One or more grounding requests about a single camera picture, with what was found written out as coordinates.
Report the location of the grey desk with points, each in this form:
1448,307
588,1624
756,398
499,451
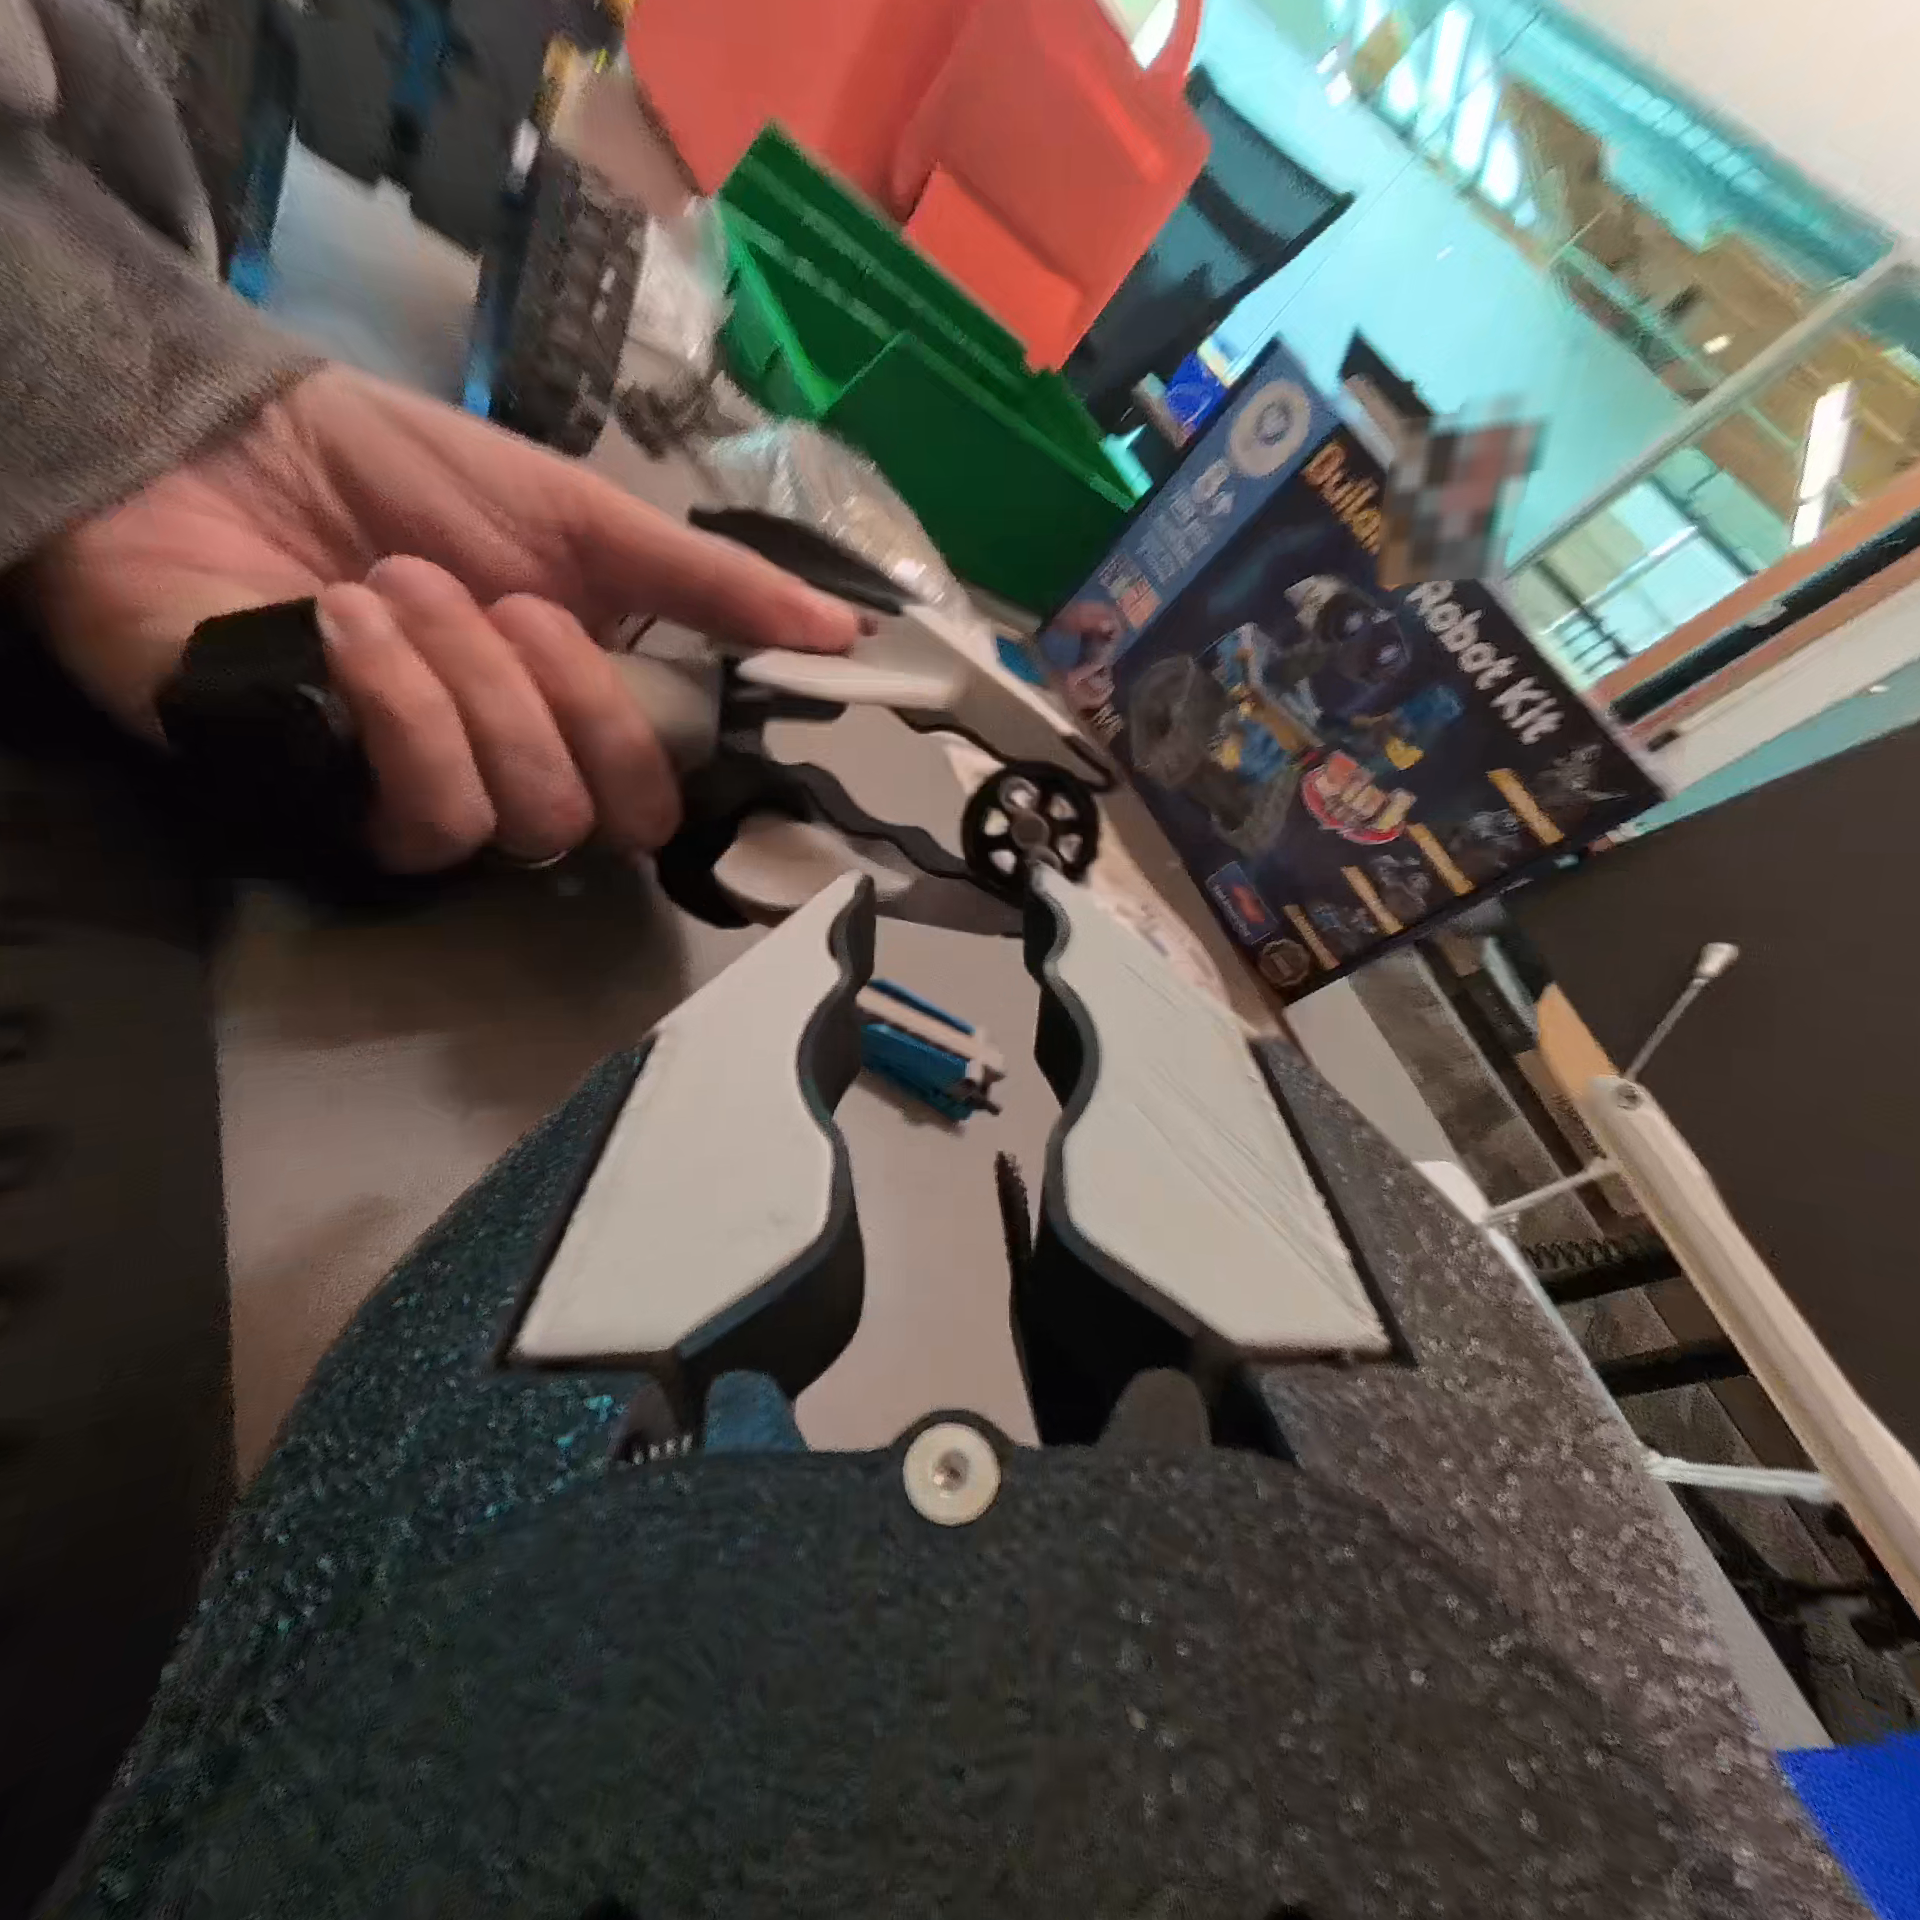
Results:
376,1080

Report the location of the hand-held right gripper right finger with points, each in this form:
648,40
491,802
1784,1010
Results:
1201,1184

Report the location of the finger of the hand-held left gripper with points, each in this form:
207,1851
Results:
931,674
809,870

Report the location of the toy tracked robot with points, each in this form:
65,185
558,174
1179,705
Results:
571,285

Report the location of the black perforated mat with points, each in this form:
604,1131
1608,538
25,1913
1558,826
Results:
91,1275

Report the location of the green plastic bin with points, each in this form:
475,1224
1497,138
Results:
931,422

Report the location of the person's left forearm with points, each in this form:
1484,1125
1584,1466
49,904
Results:
105,329

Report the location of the black toy wheel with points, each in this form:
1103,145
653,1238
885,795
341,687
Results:
1065,832

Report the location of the black office chair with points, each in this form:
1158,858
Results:
1201,254

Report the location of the black board panel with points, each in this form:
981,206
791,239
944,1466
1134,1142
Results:
1800,975

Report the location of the dark blue robot kit box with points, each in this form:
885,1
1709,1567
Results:
1349,750

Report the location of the black track pieces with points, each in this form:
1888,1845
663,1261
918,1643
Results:
675,413

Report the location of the blue grey brick assembly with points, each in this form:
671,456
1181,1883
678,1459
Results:
921,1042

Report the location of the person's left hand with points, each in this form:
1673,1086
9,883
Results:
451,570

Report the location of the blue plastic bin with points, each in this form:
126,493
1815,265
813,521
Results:
1861,1829

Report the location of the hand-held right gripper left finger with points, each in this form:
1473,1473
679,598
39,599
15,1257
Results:
691,1184

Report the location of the large clear plastic bag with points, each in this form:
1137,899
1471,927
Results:
839,495

